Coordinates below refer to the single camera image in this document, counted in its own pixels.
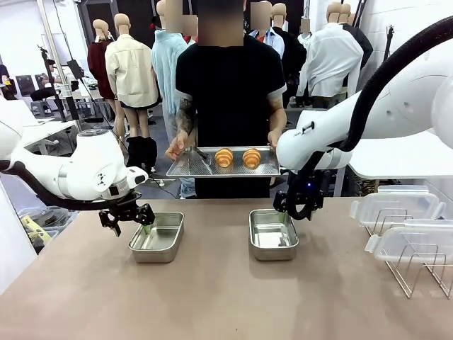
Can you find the rectangular steel container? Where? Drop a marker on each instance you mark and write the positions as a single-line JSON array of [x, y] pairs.
[[269, 233], [166, 244]]

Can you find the white side table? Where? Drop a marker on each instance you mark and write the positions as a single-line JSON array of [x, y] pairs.
[[407, 159]]

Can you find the mannequin in red dress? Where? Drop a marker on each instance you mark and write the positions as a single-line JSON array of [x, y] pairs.
[[97, 67]]

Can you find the metal tongs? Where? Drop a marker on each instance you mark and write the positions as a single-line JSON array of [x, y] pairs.
[[203, 156]]

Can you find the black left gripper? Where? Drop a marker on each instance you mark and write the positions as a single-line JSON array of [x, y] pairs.
[[122, 206]]

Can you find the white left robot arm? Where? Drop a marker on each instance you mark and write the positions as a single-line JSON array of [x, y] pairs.
[[88, 159]]

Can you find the black trousers on mannequin legs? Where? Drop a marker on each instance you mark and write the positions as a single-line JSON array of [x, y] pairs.
[[141, 152]]

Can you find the person in black t-shirt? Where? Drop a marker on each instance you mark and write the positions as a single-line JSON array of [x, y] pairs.
[[230, 106]]

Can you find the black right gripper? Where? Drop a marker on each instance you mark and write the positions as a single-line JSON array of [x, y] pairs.
[[316, 195]]

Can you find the golden croissant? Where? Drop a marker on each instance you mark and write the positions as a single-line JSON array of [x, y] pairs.
[[223, 158], [251, 158]]

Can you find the mannequin in light blue shirt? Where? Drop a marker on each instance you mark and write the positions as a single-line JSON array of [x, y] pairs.
[[166, 67]]

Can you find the black tripod stand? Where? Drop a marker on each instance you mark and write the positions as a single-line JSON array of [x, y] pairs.
[[56, 95]]

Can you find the clear plastic storage bins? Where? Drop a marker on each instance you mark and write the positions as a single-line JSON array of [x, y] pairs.
[[53, 219]]

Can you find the lowered blue jeans on mannequin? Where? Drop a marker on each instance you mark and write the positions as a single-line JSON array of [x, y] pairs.
[[187, 187]]

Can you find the clear plastic clip lid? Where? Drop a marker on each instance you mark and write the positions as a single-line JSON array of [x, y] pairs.
[[396, 205], [417, 241]]

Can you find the mannequin in white shirt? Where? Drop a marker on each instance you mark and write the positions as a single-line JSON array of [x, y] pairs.
[[329, 60]]

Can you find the white office desk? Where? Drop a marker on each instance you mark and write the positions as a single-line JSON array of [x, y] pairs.
[[46, 129]]

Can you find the thin black light stand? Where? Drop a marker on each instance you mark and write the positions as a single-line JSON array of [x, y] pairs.
[[389, 46]]

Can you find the metal baking tray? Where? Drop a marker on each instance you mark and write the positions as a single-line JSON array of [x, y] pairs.
[[191, 166]]

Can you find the person's left hand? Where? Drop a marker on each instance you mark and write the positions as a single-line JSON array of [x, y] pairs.
[[274, 136]]

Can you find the mannequin in cream jacket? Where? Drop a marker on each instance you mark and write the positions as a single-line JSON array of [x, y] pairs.
[[131, 74]]

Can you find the black tablet on stand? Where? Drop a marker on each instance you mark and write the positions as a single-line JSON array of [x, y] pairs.
[[75, 69]]

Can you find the mannequin in black jacket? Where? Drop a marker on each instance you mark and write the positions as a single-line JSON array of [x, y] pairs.
[[362, 46]]

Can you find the person's left forearm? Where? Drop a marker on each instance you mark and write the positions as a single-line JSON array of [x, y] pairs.
[[278, 117]]

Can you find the mannequin in dark coat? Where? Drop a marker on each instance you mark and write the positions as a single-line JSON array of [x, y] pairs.
[[292, 53]]

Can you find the person's tattooed right forearm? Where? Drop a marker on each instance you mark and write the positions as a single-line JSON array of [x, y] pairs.
[[184, 120]]

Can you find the person's right hand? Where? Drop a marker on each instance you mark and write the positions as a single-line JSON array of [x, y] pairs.
[[177, 145]]

